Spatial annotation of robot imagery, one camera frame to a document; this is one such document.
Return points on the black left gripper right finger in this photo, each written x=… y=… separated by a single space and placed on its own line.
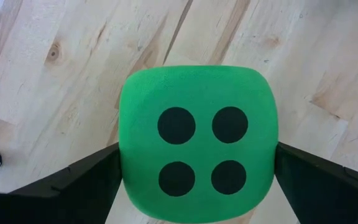
x=322 y=199

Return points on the green foam die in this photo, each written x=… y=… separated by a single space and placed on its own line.
x=197 y=93

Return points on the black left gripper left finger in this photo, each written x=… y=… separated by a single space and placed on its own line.
x=57 y=199

